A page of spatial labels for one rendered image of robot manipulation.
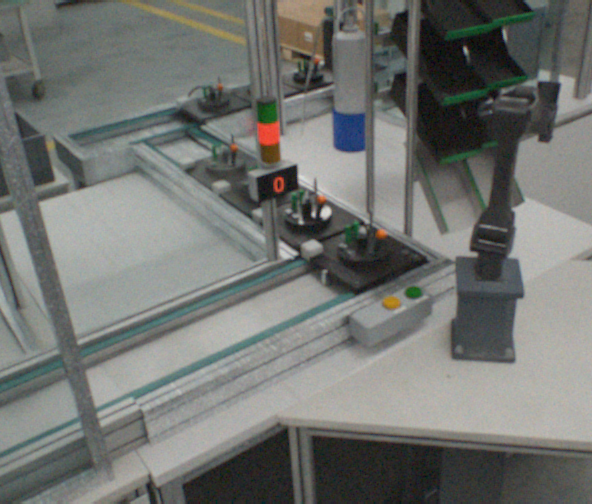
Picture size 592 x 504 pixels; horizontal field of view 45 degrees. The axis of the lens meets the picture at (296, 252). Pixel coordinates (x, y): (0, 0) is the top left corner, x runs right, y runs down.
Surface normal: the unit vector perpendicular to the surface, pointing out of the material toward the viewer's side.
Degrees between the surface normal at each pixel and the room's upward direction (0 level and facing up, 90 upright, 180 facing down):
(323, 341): 90
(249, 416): 0
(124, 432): 90
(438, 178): 45
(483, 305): 90
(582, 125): 90
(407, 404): 0
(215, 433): 0
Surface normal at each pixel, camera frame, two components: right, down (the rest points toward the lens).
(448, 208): 0.26, -0.29
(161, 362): -0.06, -0.85
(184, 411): 0.57, 0.40
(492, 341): -0.17, 0.52
